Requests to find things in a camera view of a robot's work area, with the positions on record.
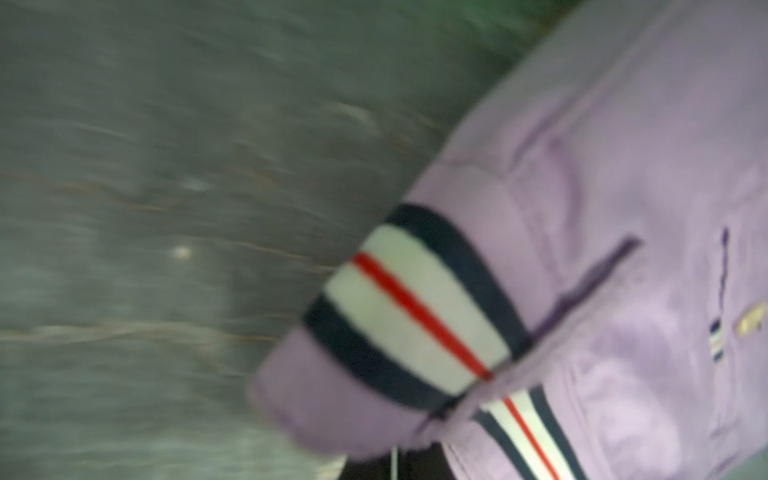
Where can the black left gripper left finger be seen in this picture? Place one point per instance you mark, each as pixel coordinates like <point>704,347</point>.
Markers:
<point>373,469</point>

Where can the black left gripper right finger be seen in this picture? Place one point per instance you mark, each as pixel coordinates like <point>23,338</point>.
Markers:
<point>427,464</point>

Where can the purple pants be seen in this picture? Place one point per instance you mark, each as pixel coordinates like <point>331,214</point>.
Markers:
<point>576,288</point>

